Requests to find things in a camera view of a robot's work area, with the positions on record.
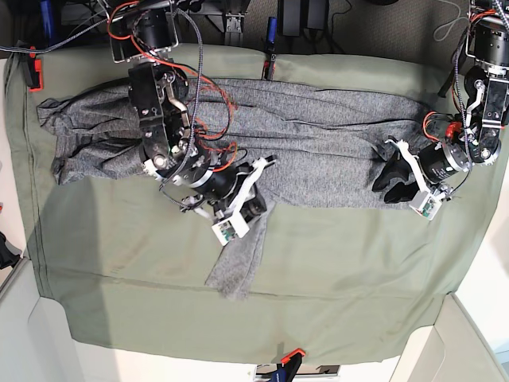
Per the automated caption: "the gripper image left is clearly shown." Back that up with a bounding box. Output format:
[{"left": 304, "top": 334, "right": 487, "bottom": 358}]
[{"left": 163, "top": 156, "right": 276, "bottom": 223}]

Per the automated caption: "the blue clamp handle left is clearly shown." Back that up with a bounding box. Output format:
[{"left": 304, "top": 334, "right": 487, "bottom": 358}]
[{"left": 40, "top": 0, "right": 56, "bottom": 45}]

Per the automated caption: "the orange black clamp bottom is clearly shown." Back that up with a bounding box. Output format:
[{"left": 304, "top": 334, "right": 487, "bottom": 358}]
[{"left": 269, "top": 348, "right": 306, "bottom": 382}]

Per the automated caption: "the orange black clamp left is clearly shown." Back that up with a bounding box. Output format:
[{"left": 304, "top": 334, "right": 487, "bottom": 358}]
[{"left": 20, "top": 45, "right": 44, "bottom": 92}]

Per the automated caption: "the green table cloth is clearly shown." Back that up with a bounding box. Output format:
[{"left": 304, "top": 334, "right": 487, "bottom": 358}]
[{"left": 2, "top": 48, "right": 508, "bottom": 364}]

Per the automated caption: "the orange black clamp top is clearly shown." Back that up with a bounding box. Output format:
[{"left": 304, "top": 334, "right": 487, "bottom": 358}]
[{"left": 262, "top": 17, "right": 277, "bottom": 81}]

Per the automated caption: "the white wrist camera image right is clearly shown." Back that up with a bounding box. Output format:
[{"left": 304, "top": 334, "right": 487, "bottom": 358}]
[{"left": 409, "top": 191, "right": 442, "bottom": 221}]

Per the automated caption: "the black power adapter right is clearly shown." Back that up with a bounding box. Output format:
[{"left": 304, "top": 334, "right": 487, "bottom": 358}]
[{"left": 304, "top": 0, "right": 328, "bottom": 30}]

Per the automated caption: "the grey coiled cable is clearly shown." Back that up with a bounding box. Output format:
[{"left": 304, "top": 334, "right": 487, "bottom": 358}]
[{"left": 432, "top": 0, "right": 470, "bottom": 42}]

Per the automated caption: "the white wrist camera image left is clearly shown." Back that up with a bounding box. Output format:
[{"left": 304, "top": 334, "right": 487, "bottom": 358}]
[{"left": 212, "top": 213, "right": 250, "bottom": 246}]

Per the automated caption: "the metal table bracket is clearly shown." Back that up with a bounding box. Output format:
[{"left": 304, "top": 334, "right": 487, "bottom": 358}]
[{"left": 223, "top": 14, "right": 244, "bottom": 47}]

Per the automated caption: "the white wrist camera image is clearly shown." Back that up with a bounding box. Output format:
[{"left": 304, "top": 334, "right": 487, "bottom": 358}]
[
  {"left": 409, "top": 191, "right": 442, "bottom": 221},
  {"left": 212, "top": 213, "right": 250, "bottom": 246}
]

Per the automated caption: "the black power adapter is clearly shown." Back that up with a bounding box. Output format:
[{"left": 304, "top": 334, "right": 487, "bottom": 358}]
[
  {"left": 304, "top": 0, "right": 328, "bottom": 30},
  {"left": 278, "top": 0, "right": 302, "bottom": 37}
]

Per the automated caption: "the grey heathered T-shirt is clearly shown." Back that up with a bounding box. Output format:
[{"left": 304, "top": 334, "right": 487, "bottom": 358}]
[{"left": 36, "top": 77, "right": 450, "bottom": 302}]

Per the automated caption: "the black power adapter left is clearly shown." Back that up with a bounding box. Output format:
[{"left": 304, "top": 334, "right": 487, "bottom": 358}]
[{"left": 278, "top": 0, "right": 302, "bottom": 37}]

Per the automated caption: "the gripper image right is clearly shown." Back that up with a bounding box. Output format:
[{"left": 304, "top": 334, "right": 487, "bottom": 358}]
[{"left": 371, "top": 136, "right": 472, "bottom": 204}]

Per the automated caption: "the orange black clamp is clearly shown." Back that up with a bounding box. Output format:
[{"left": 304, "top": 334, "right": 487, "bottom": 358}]
[
  {"left": 262, "top": 17, "right": 277, "bottom": 81},
  {"left": 269, "top": 348, "right": 306, "bottom": 382},
  {"left": 20, "top": 45, "right": 44, "bottom": 92}
]

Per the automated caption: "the black object left edge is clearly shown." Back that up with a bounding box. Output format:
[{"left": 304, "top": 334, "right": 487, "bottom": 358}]
[{"left": 0, "top": 232, "right": 21, "bottom": 270}]

